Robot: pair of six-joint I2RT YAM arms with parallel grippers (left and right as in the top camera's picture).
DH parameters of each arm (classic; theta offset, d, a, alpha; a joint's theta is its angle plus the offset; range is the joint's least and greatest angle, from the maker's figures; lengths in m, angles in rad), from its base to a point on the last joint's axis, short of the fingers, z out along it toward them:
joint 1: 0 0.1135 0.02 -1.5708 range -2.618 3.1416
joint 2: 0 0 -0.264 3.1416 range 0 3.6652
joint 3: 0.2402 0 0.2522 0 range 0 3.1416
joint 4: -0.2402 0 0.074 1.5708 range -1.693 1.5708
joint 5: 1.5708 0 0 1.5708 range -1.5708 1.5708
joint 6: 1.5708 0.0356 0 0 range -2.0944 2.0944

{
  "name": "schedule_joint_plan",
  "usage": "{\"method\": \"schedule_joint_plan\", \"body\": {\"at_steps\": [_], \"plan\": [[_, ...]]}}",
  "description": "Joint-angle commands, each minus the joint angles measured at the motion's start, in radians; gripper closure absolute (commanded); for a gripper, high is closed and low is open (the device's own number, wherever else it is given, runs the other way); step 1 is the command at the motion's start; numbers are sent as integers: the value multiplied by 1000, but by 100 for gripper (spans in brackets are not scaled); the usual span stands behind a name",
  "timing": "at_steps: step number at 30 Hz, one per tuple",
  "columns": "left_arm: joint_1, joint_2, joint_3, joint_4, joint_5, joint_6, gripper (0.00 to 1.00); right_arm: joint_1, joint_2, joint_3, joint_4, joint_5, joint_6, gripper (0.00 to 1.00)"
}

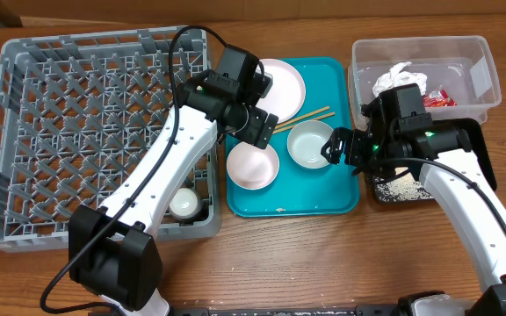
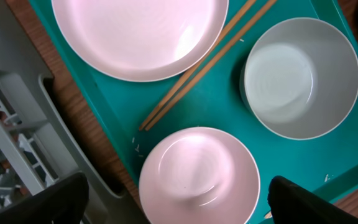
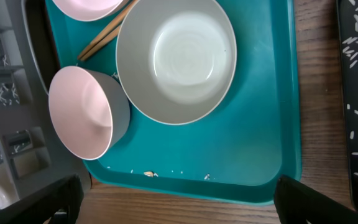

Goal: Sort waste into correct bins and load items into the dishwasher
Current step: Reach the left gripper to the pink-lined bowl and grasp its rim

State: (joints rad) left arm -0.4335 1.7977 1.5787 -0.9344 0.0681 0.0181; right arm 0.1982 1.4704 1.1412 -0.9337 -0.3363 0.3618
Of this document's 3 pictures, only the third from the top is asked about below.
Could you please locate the wooden chopstick lower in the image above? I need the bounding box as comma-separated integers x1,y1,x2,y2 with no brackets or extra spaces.
80,26,121,61

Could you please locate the wooden chopstick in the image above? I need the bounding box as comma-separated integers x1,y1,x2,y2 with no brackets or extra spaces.
80,26,121,61
78,0,139,60

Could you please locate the wooden chopstick upper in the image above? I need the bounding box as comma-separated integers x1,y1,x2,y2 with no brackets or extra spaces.
78,0,139,60

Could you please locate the pink shallow bowl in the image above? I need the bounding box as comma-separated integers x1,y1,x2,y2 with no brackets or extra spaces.
48,66,131,161

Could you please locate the grey dish rack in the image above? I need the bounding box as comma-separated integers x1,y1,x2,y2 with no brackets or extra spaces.
0,0,91,201

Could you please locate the teal plastic tray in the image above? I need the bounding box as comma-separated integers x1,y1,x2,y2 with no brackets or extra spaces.
44,0,303,207

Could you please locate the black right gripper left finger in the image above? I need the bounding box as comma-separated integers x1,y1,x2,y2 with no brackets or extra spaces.
0,174,84,224

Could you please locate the large white plate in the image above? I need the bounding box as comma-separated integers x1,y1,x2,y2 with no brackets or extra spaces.
52,0,129,22

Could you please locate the grey bowl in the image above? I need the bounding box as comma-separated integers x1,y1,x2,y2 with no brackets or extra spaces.
116,0,237,125

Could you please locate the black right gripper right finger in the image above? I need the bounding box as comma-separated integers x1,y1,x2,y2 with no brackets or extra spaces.
273,175,358,224

